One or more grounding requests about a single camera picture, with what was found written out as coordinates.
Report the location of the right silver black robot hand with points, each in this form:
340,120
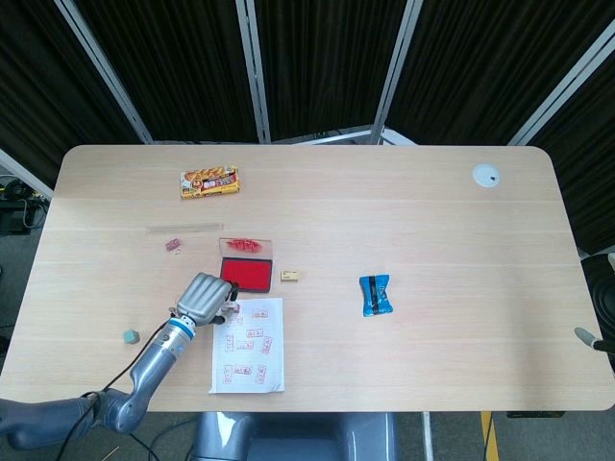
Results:
588,337

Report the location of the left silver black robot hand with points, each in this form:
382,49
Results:
204,300

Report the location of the red white stamp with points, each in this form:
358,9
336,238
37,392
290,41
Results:
234,308

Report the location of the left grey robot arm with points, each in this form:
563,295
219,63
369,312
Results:
149,365

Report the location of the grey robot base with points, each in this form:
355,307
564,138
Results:
298,437

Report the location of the small pink stamp piece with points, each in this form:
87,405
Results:
171,245

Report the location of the small wooden stamp block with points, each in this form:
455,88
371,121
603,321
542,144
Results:
290,275

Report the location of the red ink pad case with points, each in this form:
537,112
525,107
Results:
245,274

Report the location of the clear plastic ruler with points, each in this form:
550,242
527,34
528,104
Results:
185,228

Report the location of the stamped white lined notebook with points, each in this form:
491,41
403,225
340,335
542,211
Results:
254,365

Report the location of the green hexagonal eraser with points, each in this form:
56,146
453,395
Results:
130,337

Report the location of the black table control box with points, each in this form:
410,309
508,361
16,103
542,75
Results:
535,414

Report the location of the yellow snack box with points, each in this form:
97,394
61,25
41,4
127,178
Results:
210,182

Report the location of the black fabric partition panel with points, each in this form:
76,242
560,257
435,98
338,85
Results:
43,96
586,182
178,67
327,62
480,72

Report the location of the blue snack packet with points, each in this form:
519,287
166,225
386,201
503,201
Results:
376,295

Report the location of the grey table leg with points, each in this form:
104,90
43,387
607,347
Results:
426,437

